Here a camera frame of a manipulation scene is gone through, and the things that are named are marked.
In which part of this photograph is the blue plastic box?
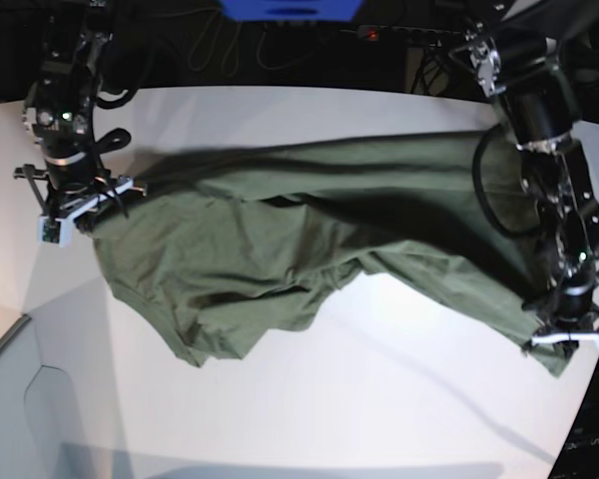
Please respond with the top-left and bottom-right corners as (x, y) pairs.
(220, 0), (363, 22)

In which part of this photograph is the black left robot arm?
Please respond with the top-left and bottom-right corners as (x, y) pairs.
(448, 1), (599, 344)

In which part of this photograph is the green t-shirt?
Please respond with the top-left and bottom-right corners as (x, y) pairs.
(79, 132), (573, 376)

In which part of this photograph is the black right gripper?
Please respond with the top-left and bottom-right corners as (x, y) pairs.
(13, 149), (115, 220)

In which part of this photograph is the black cable bundle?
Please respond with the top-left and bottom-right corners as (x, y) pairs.
(411, 44), (453, 95)

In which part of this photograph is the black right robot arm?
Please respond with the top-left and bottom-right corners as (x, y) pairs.
(16, 1), (138, 221)

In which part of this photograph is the black power strip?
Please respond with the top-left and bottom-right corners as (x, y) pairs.
(340, 25), (463, 48)

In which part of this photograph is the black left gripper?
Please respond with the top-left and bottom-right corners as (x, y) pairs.
(523, 278), (599, 339)

